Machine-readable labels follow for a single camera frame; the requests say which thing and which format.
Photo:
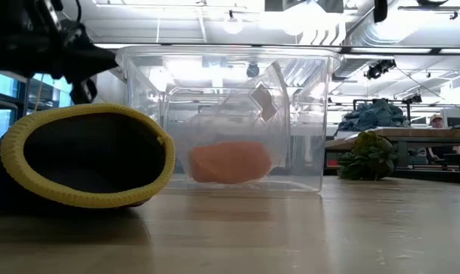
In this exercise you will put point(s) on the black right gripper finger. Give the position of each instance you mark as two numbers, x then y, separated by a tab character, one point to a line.
380	9

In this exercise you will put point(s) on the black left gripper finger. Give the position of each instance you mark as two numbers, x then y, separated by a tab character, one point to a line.
87	61
73	33

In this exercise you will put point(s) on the clear plastic bin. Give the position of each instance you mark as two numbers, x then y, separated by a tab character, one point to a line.
309	114

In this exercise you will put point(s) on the clear plastic bag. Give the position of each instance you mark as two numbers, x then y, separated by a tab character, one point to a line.
229	118

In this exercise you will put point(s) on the orange bandage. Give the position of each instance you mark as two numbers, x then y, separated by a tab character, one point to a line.
229	163

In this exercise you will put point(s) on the grey printed glove yellow cuff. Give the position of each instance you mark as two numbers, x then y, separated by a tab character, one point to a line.
92	152

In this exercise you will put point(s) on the blue cloth pile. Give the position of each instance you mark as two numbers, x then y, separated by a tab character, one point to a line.
374	114

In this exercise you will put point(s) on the person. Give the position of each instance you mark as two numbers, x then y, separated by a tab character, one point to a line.
436	121

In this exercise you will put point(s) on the wooden workbench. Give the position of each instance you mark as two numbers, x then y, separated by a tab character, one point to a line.
423	134

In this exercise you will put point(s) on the black ceiling spotlight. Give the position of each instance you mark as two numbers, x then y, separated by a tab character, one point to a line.
252	70

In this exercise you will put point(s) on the small green potted plant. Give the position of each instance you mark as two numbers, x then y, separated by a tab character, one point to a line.
370	156

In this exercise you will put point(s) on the white round ceiling lamp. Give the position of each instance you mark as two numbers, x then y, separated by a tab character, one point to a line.
232	26

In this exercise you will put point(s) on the small black ceiling camera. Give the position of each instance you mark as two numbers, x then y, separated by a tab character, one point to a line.
412	99

